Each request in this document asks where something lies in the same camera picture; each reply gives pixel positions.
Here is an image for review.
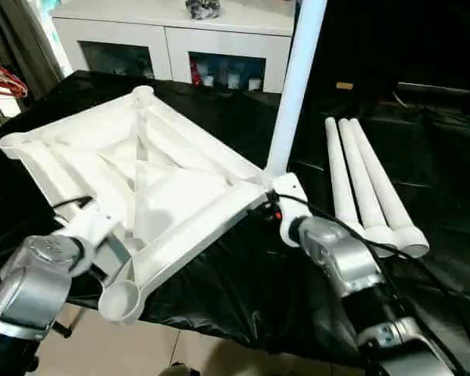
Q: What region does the white plastic table leg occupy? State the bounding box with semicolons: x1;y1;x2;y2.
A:
324;117;373;237
350;117;430;259
263;0;329;178
338;117;398;258

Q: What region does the white plastic table top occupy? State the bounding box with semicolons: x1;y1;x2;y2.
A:
0;85;287;327

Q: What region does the black plastic mat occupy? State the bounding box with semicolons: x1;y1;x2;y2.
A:
0;69;470;369

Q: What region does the white sideboard cabinet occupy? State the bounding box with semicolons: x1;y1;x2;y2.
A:
49;0;297;93

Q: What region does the black low shelf board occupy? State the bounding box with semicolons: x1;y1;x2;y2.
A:
398;78;470;99

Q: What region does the grey crumpled object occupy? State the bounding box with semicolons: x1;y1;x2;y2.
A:
185;0;222;20

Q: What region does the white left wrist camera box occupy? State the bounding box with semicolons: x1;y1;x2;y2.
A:
56;208;136;284

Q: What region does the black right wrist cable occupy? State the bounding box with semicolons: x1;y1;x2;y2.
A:
273;192;470;369

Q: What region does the red wire hanger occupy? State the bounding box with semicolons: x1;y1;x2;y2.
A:
0;56;29;99

